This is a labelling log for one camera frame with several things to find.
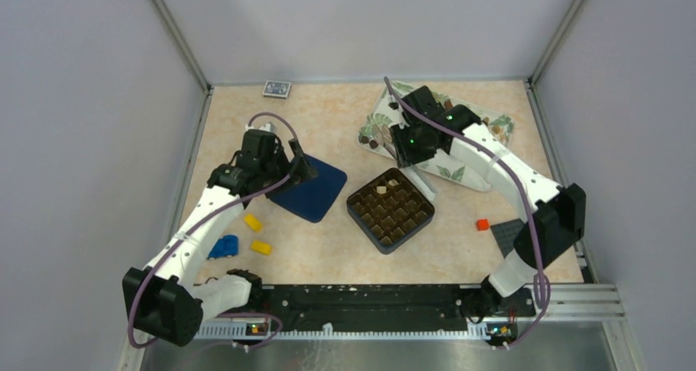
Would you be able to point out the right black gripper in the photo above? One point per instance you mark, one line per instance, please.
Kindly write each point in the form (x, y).
(405, 156)

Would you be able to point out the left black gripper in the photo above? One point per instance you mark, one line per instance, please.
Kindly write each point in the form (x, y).
(300, 168)

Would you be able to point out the dark blue chocolate box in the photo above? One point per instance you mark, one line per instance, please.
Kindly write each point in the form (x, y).
(390, 220)

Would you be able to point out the metal serving tongs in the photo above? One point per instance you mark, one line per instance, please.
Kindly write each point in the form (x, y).
(420, 182)

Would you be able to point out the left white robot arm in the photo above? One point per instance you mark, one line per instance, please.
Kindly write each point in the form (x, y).
(163, 299)

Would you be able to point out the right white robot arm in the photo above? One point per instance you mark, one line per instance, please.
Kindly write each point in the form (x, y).
(553, 214)

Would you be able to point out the dark blue box lid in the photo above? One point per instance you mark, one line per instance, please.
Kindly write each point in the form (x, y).
(312, 199)

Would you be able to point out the leaf patterned tray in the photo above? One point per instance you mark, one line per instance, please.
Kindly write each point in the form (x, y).
(374, 135)

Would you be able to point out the yellow brick upper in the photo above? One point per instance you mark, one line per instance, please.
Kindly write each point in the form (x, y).
(253, 223)

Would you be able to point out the yellow brick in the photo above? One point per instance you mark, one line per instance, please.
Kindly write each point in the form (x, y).
(253, 223)
(261, 247)

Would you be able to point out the playing card deck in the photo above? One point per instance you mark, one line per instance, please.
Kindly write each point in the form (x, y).
(277, 89)

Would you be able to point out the yellow brick lower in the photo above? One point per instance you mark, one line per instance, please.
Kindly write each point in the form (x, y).
(261, 247)

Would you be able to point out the blue toy car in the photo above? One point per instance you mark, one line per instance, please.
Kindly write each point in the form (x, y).
(225, 247)

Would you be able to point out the orange red cube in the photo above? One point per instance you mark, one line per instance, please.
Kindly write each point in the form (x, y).
(482, 224)

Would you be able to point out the grey lego baseplate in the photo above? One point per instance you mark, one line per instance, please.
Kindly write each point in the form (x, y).
(505, 233)

